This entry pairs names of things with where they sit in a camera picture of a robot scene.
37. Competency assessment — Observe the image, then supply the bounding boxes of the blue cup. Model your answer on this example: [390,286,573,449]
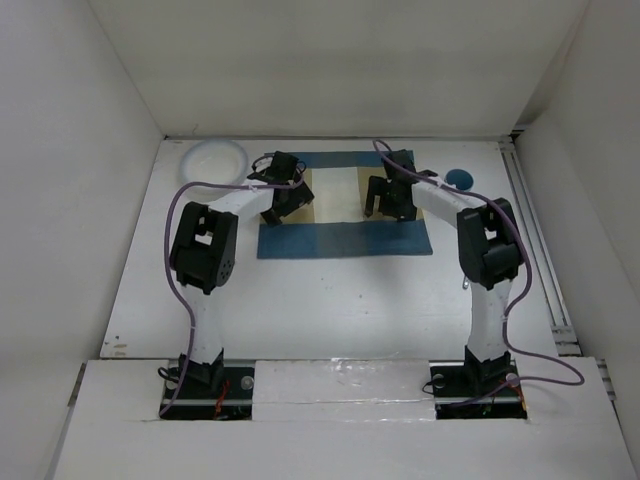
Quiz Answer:
[444,169,474,191]

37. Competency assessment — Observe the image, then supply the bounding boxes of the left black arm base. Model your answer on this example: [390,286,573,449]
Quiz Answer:
[158,362,255,421]

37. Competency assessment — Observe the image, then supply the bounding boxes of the blue beige cloth placemat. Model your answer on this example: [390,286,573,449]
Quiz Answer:
[257,151,433,260]

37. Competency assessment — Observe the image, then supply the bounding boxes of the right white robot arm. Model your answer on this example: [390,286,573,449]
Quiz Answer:
[364,150,523,398]

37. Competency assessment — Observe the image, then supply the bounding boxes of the white blue-rimmed plate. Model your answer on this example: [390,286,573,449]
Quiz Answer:
[178,140,249,185]

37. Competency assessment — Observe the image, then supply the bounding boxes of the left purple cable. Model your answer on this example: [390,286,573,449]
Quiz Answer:
[164,155,306,416]

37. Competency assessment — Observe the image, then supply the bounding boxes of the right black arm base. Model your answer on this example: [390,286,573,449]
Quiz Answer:
[422,361,528,420]

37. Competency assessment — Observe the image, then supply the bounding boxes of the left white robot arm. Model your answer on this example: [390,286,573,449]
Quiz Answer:
[164,151,314,398]

